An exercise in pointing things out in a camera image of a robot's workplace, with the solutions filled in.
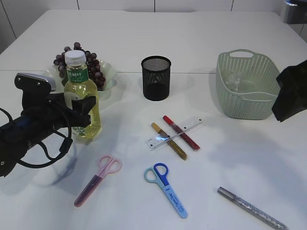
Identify pink purple scissors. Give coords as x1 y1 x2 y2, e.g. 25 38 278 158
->
74 155 122 207

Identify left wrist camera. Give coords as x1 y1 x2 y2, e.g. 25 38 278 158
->
14 73 57 94

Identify blue scissors with cover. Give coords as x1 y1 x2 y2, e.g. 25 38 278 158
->
143 162 188 219

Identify black mesh pen holder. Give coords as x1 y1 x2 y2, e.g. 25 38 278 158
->
141 56 171 101

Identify green woven plastic basket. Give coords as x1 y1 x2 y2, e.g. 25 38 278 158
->
215 49 280 120

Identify silver blue right wrist camera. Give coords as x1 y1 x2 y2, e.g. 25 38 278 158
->
280 0 307 24

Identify silver glitter pen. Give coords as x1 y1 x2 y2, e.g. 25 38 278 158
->
217 186 288 230

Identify red glitter pen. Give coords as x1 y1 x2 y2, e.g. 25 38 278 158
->
163 115 200 151

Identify pale green wavy plate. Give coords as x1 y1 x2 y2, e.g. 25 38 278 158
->
42 60 117 101

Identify clear plastic ruler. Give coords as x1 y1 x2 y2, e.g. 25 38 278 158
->
145 115 204 151

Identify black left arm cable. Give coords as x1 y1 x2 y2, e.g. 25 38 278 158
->
0 105 74 169

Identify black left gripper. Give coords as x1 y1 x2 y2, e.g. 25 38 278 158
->
20 91 96 141

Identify purple artificial grape bunch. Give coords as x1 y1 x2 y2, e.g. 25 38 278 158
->
53 42 106 91

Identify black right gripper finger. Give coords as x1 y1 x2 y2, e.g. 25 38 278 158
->
272 61 307 122

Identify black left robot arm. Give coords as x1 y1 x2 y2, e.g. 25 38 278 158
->
0 93 98 177

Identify clear plastic sheet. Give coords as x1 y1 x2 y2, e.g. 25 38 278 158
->
224 72 244 92

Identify gold glitter pen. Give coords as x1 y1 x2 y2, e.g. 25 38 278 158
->
151 123 188 161

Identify yellow tea bottle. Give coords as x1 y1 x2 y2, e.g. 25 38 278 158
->
64 50 101 138

